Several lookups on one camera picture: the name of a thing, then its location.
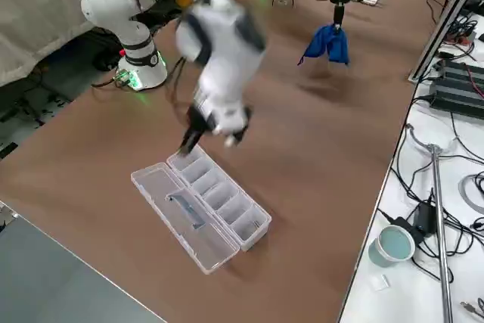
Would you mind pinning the blue rag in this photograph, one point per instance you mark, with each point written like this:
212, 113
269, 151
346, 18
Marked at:
325, 45

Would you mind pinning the black power adapter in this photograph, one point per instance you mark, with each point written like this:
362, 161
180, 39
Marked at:
424, 219

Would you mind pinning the small white card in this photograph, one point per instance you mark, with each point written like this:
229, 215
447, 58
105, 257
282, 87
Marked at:
380, 282

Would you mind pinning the aluminium frame post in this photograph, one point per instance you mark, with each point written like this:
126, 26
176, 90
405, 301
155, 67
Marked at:
442, 16

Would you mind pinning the clear plastic compartment box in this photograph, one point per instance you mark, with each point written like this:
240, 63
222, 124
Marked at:
211, 202

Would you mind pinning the long metal rod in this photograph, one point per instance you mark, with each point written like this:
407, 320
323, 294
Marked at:
440, 224

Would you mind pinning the black power supply unit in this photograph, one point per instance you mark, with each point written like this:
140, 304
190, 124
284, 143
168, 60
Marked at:
463, 71
457, 98

